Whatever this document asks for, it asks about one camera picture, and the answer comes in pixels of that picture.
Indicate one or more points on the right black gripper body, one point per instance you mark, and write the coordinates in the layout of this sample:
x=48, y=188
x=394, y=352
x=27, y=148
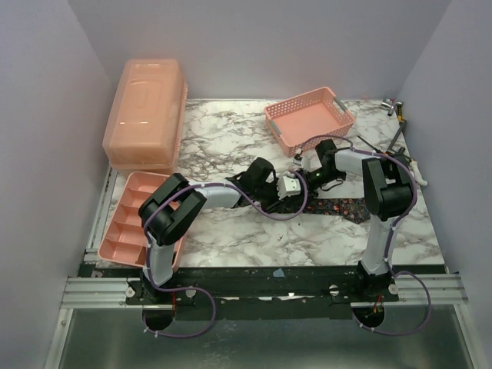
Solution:
x=304, y=169

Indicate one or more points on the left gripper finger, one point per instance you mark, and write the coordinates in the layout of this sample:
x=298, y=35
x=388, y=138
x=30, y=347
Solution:
x=294, y=206
x=276, y=209

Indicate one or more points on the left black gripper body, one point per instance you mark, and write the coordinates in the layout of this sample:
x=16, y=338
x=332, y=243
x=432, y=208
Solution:
x=267, y=196

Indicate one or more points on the dark floral necktie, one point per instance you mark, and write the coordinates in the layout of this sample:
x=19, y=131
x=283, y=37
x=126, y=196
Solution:
x=350, y=209

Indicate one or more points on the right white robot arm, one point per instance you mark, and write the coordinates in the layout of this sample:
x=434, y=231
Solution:
x=390, y=192

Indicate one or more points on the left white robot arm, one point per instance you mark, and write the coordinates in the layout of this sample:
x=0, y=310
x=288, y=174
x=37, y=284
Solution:
x=170, y=211

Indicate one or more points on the pink perforated basket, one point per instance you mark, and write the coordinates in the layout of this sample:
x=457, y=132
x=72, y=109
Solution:
x=300, y=121

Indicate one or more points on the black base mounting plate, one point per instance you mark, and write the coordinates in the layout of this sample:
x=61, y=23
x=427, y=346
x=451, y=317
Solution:
x=250, y=293

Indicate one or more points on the pink translucent storage box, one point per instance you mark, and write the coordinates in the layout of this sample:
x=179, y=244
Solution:
x=144, y=127

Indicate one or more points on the pink divided organizer tray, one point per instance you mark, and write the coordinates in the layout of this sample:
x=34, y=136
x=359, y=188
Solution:
x=124, y=241

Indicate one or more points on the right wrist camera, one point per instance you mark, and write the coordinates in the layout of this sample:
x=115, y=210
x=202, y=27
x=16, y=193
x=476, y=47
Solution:
x=301, y=162

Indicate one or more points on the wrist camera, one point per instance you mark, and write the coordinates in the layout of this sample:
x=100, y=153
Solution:
x=288, y=186
x=301, y=162

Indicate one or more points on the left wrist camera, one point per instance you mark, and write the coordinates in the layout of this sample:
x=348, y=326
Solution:
x=288, y=186

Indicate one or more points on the aluminium rail frame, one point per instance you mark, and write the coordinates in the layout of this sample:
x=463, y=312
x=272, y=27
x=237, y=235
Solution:
x=430, y=286

